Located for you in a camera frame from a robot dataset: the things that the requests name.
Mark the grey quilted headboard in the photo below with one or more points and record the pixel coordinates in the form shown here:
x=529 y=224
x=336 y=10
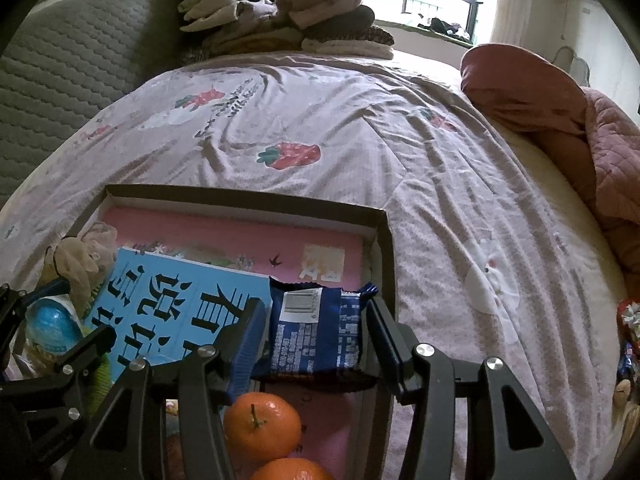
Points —
x=75 y=60

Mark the white chair back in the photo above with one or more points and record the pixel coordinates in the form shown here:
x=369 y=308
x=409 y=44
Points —
x=570 y=62

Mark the cream curtain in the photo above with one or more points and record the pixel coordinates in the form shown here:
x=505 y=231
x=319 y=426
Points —
x=512 y=0

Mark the beige plush toy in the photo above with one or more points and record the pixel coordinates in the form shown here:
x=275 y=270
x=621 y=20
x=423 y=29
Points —
x=75 y=265

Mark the tangerine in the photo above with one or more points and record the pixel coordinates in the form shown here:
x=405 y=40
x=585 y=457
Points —
x=270 y=427
x=290 y=472

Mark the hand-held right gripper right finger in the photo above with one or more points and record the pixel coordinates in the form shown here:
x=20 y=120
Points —
x=385 y=347

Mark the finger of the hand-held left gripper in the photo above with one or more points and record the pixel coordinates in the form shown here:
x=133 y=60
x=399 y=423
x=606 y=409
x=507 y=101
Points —
x=47 y=290
x=85 y=352

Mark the shallow cardboard box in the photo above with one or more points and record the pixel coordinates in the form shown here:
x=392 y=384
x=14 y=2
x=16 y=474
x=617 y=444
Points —
x=386 y=260

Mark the blue snack packet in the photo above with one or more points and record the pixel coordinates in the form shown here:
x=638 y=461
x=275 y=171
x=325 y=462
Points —
x=315 y=335

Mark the dark clothes on sill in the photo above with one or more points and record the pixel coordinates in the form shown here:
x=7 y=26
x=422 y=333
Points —
x=445 y=29

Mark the yellow packet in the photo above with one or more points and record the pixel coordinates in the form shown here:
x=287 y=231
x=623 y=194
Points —
x=623 y=391

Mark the pink pillow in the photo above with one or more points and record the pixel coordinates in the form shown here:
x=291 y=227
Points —
x=520 y=100

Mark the colourful candy wrappers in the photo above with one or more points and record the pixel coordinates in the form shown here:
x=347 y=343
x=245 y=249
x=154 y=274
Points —
x=630 y=330

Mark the pile of folded clothes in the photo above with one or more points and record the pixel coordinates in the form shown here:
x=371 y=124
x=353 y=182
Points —
x=280 y=15

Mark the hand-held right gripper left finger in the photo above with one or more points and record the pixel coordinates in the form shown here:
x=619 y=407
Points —
x=247 y=347

